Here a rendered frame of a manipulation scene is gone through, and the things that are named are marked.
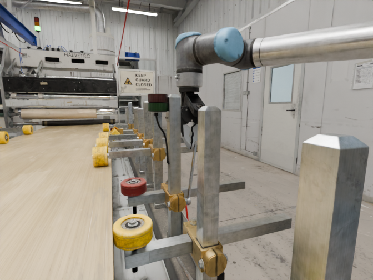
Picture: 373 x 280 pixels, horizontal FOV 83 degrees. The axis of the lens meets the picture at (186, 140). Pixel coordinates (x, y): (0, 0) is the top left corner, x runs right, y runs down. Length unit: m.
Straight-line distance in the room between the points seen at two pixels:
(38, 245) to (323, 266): 0.44
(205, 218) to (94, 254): 0.21
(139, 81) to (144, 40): 6.83
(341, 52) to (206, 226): 0.53
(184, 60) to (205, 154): 0.39
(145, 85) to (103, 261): 2.66
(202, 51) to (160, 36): 9.19
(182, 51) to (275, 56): 0.28
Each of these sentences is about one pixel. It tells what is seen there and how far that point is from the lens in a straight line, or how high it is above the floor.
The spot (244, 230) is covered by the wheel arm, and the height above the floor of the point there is 0.84.
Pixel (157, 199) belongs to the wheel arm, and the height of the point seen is 0.84.
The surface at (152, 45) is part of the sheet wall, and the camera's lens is 9.70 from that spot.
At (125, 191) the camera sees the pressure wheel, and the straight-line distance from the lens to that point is 0.69.
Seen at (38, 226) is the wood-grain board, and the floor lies 0.90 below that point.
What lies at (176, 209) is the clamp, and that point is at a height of 0.83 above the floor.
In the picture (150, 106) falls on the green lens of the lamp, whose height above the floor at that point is 1.14.
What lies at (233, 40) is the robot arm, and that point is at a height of 1.33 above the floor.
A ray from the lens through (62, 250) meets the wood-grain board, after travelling 0.46.
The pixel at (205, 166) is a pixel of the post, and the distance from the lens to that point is 0.41.
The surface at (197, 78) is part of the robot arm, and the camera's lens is 0.72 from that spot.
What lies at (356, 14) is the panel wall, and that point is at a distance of 3.62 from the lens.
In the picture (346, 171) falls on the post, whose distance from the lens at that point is 0.21.
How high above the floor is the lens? 1.15
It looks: 9 degrees down
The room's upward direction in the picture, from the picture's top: straight up
